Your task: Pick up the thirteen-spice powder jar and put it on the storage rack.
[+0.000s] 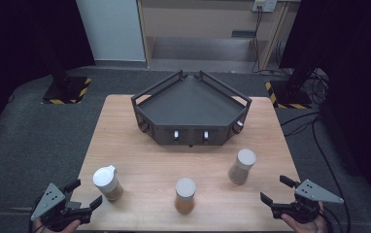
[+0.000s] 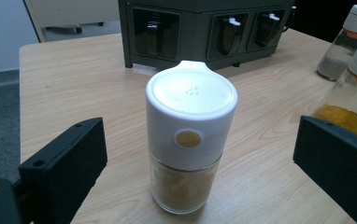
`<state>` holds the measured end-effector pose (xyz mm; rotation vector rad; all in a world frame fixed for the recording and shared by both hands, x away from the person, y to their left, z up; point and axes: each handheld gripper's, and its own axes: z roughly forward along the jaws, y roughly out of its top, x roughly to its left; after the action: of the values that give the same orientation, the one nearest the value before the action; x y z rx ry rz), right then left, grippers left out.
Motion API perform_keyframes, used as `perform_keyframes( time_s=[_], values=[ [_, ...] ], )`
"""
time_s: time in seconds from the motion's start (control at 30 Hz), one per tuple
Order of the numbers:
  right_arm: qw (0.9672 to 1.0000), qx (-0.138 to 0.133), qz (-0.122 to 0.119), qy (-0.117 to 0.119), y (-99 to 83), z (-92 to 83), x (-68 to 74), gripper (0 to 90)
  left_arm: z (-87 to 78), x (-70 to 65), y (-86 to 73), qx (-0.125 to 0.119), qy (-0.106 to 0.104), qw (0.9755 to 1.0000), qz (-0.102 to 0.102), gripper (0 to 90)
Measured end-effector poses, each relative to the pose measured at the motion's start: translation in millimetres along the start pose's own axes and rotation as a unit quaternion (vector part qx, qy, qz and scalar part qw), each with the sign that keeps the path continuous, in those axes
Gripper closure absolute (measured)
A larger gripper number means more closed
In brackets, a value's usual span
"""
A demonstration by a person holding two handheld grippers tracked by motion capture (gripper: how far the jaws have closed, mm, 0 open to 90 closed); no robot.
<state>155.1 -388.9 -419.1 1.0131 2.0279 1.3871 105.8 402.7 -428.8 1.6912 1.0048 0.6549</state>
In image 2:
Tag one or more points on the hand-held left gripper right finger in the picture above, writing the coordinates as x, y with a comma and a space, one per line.
341, 158

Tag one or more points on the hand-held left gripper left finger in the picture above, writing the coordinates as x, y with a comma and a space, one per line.
64, 165

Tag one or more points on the orange spice jar white lid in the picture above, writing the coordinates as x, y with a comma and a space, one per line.
343, 116

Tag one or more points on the grey spice jar white lid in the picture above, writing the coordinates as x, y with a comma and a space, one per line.
338, 59

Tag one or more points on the brown spice jar spouted lid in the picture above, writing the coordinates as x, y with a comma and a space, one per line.
190, 124

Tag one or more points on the dark grey seasoning rack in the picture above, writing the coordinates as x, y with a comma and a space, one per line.
195, 37

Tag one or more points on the beige wooden cabinet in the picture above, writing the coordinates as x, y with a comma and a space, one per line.
74, 11

